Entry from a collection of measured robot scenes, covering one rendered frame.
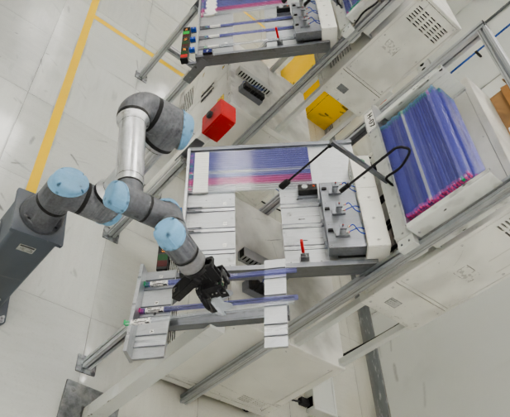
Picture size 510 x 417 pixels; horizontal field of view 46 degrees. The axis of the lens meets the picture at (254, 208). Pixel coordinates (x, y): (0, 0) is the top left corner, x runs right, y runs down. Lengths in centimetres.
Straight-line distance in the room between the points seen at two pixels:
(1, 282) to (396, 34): 222
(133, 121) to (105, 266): 137
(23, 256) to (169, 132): 74
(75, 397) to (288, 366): 89
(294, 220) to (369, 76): 132
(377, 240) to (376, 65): 144
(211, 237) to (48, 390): 88
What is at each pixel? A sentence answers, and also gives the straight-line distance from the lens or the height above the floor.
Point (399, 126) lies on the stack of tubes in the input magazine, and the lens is 236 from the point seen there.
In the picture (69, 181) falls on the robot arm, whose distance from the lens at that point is 203.
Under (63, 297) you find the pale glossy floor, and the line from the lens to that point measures 278.
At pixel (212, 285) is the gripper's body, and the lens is 160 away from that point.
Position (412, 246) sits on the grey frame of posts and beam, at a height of 136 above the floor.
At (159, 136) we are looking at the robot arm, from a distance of 185.
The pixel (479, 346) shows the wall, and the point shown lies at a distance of 363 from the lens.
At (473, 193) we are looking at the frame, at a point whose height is 163.
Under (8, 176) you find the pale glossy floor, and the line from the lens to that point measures 303.
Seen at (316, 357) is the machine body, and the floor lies 62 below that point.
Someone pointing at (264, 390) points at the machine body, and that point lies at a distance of 287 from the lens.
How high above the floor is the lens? 214
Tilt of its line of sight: 32 degrees down
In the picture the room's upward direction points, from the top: 49 degrees clockwise
